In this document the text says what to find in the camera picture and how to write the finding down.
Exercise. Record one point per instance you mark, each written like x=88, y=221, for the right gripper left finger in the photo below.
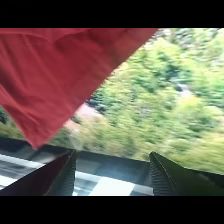
x=50, y=180

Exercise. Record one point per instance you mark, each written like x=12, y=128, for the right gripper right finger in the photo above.
x=180, y=181

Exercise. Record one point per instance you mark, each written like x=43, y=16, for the red T-shirt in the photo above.
x=56, y=76

